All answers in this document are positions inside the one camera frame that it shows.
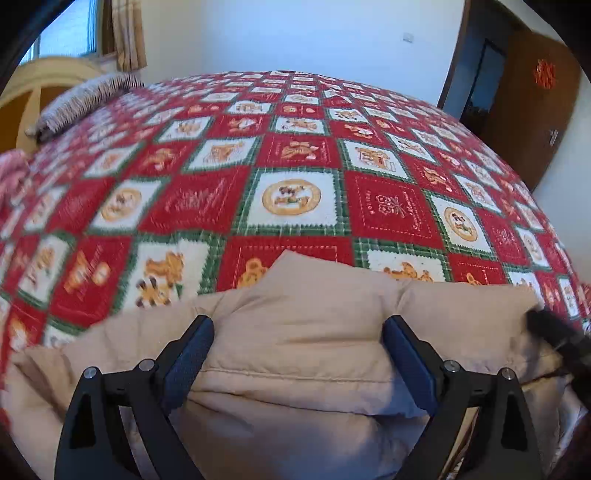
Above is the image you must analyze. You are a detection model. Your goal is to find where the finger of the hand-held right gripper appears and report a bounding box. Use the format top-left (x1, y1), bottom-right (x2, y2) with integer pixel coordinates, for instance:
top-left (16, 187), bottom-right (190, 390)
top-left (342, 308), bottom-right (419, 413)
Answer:
top-left (526, 308), bottom-right (591, 407)

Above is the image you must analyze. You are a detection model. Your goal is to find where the pink folded quilt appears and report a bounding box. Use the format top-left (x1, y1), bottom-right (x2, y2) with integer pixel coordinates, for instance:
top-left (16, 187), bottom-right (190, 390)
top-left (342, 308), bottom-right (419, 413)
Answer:
top-left (0, 150), bottom-right (31, 204)

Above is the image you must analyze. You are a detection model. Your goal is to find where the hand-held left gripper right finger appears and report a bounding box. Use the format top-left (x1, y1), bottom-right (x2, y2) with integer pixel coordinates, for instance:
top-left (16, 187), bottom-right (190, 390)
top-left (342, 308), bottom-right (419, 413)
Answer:
top-left (382, 316), bottom-right (541, 480)

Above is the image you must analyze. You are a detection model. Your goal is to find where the beige patterned curtain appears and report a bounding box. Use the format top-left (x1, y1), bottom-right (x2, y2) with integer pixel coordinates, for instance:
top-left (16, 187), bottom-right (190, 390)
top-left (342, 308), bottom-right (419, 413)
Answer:
top-left (111, 0), bottom-right (147, 72)

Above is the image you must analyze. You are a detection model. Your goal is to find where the window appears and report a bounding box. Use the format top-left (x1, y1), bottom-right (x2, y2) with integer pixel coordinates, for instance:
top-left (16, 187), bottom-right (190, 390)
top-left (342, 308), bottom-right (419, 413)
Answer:
top-left (23, 0), bottom-right (105, 65)

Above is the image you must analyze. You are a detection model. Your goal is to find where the quilted puffer jacket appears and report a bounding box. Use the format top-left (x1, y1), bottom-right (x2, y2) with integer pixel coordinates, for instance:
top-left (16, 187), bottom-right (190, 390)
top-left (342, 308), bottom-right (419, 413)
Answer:
top-left (0, 249), bottom-right (583, 480)

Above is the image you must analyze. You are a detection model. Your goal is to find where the dark wooden door frame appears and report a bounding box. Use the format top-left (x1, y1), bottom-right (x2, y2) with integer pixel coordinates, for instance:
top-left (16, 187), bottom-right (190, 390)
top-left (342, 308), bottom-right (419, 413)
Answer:
top-left (436, 0), bottom-right (522, 125)

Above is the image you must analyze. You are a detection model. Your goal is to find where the red paper door decoration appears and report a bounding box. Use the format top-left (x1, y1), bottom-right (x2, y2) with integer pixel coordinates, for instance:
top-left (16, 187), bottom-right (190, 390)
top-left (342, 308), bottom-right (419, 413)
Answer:
top-left (533, 60), bottom-right (557, 89)

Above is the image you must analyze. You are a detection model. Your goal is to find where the cream wooden headboard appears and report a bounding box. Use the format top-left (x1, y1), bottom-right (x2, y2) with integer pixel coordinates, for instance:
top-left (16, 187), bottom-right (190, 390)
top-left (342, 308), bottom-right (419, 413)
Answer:
top-left (0, 58), bottom-right (112, 155)

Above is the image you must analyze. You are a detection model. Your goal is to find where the brown wooden door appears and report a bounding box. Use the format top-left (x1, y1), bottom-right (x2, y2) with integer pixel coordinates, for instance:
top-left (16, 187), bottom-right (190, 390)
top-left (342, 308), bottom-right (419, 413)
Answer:
top-left (480, 28), bottom-right (583, 192)

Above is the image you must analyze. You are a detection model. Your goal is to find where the striped pillow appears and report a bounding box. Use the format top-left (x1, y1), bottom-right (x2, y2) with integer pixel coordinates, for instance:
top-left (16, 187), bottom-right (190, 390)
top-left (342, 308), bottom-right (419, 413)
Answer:
top-left (25, 73), bottom-right (144, 141)

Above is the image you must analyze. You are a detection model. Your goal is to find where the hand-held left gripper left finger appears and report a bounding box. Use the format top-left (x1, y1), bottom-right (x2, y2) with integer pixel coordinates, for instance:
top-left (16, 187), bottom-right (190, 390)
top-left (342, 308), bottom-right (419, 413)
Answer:
top-left (54, 315), bottom-right (215, 480)

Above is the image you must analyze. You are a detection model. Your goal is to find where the red printed checkered bedspread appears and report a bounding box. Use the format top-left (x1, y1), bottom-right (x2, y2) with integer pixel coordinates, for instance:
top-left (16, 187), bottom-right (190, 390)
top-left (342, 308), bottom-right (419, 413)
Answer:
top-left (0, 70), bottom-right (591, 361)

